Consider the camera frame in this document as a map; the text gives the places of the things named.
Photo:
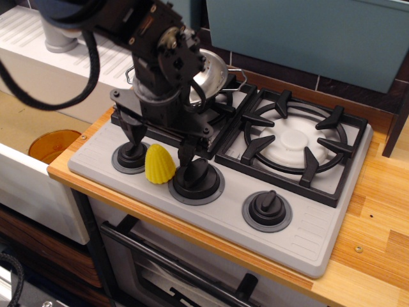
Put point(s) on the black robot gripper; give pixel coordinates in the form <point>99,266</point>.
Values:
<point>172,112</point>

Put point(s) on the silver metal colander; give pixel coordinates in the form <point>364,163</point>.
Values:
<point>211,80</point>

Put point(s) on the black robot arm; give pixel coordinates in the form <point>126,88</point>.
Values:
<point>145,28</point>

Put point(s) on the yellow plastic corn cob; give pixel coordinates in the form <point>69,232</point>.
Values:
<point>159,165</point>

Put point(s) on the black left stove knob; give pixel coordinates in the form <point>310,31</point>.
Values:
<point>129,158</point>

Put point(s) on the black stove knob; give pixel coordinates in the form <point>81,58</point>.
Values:
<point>198,183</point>
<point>129,158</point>
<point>267,211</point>

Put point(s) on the black middle stove knob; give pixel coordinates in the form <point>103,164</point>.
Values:
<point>198,183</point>

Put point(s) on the black left burner grate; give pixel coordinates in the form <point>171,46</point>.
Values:
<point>217,118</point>

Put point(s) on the black burner grate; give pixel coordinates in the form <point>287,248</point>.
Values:
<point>217,118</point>
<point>310,150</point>

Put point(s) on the black right burner grate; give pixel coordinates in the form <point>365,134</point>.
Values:
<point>310,150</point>

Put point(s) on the black right stove knob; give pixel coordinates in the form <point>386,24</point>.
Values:
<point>267,211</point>

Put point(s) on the toy oven door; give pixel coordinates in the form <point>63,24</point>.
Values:
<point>162,269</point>

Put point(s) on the white toy sink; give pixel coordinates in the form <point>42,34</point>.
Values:
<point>53,78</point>

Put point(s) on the grey toy faucet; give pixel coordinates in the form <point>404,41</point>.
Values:
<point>59,40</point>

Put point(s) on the grey toy stove top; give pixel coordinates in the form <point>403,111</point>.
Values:
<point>305,245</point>

